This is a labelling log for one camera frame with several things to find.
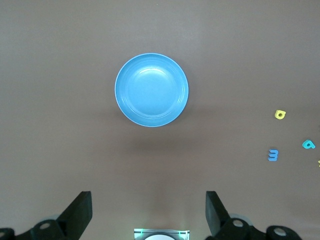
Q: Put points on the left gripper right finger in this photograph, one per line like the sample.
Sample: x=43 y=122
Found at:
x=225 y=225

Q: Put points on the blue foam letter m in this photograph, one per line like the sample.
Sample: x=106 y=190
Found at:
x=273 y=155

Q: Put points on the yellow foam letter d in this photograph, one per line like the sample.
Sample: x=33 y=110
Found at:
x=280 y=115

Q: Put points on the teal foam letter b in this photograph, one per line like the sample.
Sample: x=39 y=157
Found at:
x=308 y=144

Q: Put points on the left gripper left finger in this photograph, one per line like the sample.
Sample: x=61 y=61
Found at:
x=72 y=220

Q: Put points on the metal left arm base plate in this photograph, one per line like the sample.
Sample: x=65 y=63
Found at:
x=140 y=234

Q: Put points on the blue plate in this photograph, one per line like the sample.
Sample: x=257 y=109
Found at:
x=151 y=90

